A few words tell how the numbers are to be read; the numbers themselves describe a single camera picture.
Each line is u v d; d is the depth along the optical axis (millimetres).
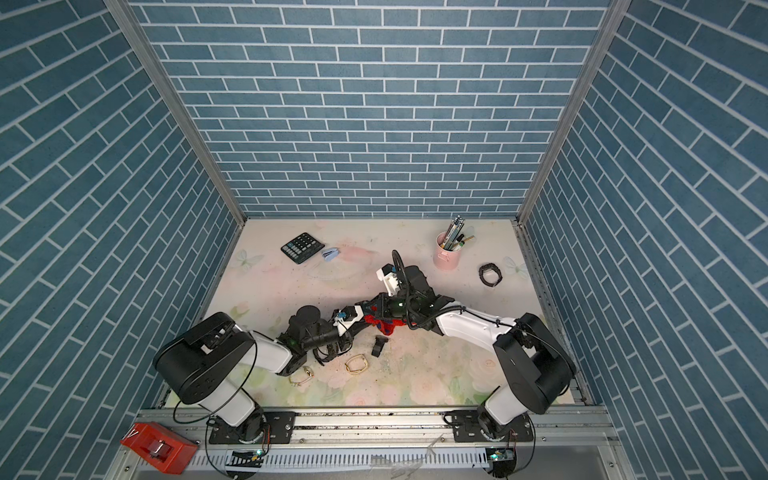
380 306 737
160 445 654
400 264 664
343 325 705
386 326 845
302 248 1083
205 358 469
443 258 992
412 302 665
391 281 788
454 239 994
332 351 830
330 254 1077
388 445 722
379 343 852
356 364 838
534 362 450
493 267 1025
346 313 722
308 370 808
